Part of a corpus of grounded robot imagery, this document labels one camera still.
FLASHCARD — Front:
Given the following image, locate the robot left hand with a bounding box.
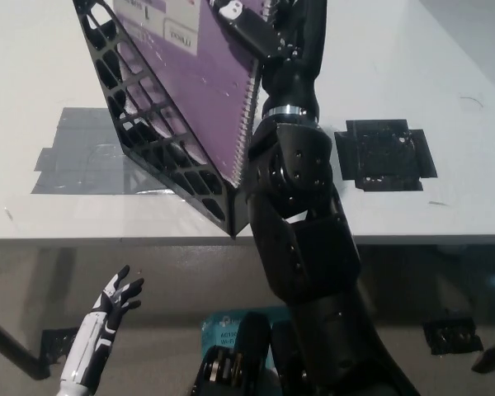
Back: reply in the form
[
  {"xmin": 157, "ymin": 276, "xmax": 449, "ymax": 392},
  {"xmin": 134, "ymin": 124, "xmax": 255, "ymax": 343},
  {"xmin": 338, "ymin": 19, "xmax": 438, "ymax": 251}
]
[{"xmin": 59, "ymin": 265, "xmax": 145, "ymax": 384}]

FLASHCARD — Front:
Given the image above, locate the purple spiral notebook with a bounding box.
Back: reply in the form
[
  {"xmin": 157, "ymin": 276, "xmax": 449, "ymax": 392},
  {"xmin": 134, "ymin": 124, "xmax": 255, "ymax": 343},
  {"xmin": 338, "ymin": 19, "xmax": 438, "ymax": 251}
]
[{"xmin": 114, "ymin": 0, "xmax": 262, "ymax": 189}]

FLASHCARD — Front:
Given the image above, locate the black mesh magazine stand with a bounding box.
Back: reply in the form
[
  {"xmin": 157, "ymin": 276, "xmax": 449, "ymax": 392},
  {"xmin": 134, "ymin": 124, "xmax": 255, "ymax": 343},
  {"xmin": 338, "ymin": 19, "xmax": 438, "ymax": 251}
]
[{"xmin": 72, "ymin": 0, "xmax": 252, "ymax": 239}]

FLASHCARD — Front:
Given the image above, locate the grey tape patch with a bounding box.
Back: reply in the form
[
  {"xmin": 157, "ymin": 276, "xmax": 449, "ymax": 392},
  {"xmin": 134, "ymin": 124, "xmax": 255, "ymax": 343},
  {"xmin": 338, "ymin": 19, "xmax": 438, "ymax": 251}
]
[{"xmin": 31, "ymin": 106, "xmax": 182, "ymax": 197}]

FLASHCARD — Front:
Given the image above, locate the black tape square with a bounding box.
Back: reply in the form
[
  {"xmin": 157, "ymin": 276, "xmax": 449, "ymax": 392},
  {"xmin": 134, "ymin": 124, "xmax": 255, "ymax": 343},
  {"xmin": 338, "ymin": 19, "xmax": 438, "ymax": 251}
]
[{"xmin": 333, "ymin": 119, "xmax": 438, "ymax": 193}]

